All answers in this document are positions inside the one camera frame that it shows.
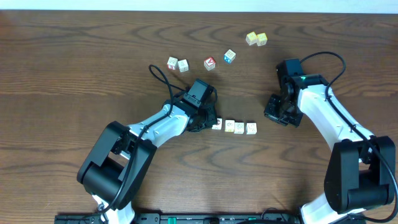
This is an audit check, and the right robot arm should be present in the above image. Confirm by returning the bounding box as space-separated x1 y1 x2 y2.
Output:
264 72 397 223

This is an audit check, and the white block dragonfly picture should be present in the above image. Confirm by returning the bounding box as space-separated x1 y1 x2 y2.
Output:
246 123 257 134

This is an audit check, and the yellow block right of pair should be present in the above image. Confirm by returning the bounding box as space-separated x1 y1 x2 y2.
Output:
257 33 268 46

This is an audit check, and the red letter A block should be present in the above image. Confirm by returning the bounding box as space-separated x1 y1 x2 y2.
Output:
204 57 216 71

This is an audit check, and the yellow block left of pair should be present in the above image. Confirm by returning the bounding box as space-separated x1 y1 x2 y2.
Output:
246 32 258 45

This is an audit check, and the yellow block of pair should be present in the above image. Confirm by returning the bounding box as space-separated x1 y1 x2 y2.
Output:
246 32 258 45
257 33 268 46

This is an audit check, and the white block red edge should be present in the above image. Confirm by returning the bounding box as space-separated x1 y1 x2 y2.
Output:
234 122 245 134

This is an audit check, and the green edged alphabet block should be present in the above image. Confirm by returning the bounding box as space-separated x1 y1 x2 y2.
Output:
224 119 235 133

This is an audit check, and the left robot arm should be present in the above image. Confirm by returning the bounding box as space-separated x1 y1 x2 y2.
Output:
76 100 217 223

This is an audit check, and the white block red side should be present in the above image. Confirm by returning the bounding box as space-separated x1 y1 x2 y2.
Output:
167 57 178 70

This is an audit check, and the white block soccer ball picture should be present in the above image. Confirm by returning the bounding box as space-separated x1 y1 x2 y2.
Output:
212 118 223 130

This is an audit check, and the white block plain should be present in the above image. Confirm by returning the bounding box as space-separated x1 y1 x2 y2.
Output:
177 59 189 72

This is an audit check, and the blue edged alphabet block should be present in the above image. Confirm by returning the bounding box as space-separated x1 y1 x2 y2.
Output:
224 49 236 63

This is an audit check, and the left black cable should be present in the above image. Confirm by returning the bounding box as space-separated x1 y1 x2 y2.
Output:
93 64 187 223

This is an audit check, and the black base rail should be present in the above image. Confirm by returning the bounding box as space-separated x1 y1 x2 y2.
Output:
54 211 301 224

